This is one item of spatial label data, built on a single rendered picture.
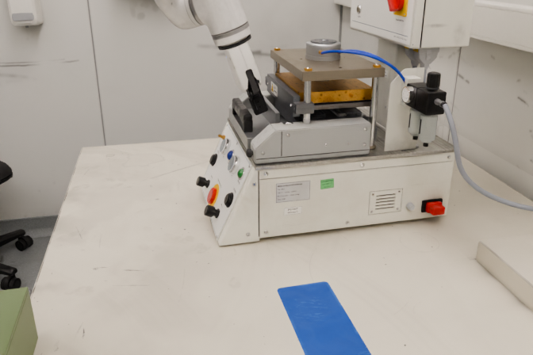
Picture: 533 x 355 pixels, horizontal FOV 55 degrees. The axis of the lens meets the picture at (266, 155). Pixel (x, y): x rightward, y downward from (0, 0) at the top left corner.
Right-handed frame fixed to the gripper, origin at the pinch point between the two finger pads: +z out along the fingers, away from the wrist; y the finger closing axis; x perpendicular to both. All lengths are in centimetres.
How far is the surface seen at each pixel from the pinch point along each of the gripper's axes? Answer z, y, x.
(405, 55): 1.2, 4.8, 34.8
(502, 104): 30, -7, 64
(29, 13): -32, -130, -63
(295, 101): -1.5, 11.5, 6.2
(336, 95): 1.5, 10.2, 15.3
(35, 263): 67, -111, -111
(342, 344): 25, 50, -7
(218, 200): 16.1, 4.7, -17.1
